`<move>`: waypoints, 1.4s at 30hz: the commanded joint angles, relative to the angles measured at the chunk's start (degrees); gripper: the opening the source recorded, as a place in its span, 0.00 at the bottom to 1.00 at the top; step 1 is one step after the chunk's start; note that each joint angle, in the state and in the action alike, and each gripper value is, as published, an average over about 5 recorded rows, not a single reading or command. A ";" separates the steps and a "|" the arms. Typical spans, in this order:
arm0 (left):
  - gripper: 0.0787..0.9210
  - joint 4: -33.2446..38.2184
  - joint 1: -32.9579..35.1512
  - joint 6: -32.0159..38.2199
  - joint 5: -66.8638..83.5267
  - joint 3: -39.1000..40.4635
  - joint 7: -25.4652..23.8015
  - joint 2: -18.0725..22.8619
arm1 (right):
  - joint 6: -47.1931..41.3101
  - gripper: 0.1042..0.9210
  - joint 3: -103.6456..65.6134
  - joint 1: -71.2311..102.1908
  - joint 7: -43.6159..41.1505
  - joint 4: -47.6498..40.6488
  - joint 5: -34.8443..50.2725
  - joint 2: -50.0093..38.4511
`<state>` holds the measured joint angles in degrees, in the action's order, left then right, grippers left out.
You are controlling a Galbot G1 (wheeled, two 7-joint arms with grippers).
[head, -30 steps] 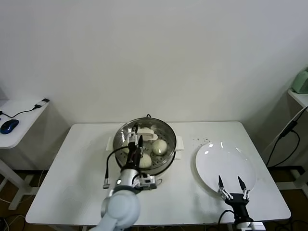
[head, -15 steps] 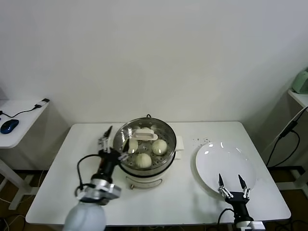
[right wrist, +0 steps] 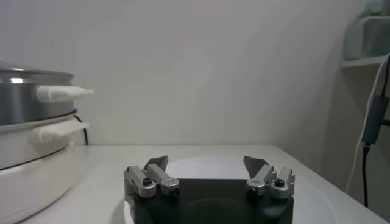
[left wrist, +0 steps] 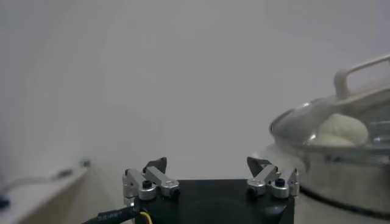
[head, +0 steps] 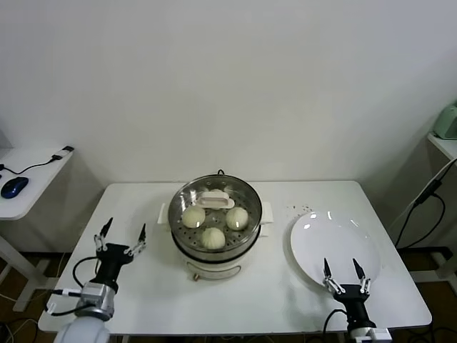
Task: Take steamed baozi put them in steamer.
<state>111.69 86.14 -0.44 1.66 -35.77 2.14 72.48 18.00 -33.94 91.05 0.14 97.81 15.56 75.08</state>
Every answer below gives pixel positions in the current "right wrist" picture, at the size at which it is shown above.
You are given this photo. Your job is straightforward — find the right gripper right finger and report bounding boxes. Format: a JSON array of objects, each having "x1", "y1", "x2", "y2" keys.
[{"x1": 243, "y1": 155, "x2": 296, "y2": 200}]

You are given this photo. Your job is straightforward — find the black power adapter with cables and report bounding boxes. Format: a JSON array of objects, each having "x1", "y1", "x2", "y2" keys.
[{"x1": 346, "y1": 53, "x2": 390, "y2": 208}]

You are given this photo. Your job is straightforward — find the white electric cooker base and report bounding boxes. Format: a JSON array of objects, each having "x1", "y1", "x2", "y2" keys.
[{"x1": 0, "y1": 111, "x2": 91, "y2": 224}]

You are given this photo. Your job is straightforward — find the stainless steel steamer basket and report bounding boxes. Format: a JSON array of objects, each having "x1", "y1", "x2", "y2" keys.
[{"x1": 0, "y1": 60, "x2": 94, "y2": 127}]

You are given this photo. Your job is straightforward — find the white round plate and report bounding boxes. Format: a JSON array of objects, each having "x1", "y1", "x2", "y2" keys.
[{"x1": 111, "y1": 155, "x2": 341, "y2": 224}]

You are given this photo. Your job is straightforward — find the pale green appliance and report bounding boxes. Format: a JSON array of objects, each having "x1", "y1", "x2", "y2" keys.
[{"x1": 344, "y1": 0, "x2": 390, "y2": 61}]

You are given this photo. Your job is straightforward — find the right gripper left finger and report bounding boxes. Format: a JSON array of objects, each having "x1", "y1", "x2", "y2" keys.
[{"x1": 123, "y1": 155, "x2": 181, "y2": 201}]

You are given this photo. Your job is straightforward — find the black cooker power cord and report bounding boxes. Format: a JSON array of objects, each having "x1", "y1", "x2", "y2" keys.
[{"x1": 73, "y1": 114, "x2": 90, "y2": 146}]

